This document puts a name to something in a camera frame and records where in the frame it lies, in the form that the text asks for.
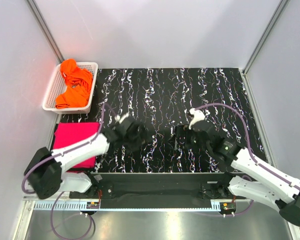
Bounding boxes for magenta pink t shirt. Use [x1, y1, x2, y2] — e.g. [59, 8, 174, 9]
[51, 122, 100, 172]

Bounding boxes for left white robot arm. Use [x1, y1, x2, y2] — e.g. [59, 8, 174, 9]
[22, 113, 148, 200]

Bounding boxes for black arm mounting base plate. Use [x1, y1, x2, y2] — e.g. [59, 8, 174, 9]
[68, 172, 248, 200]

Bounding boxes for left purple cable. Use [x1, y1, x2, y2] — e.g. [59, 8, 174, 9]
[21, 102, 116, 239]

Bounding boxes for white plastic basket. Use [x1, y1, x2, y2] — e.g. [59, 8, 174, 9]
[42, 62, 99, 115]

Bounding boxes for orange t shirt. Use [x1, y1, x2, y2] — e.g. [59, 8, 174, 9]
[55, 58, 93, 109]

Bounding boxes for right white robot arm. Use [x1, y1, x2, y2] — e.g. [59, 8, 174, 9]
[174, 108, 300, 227]

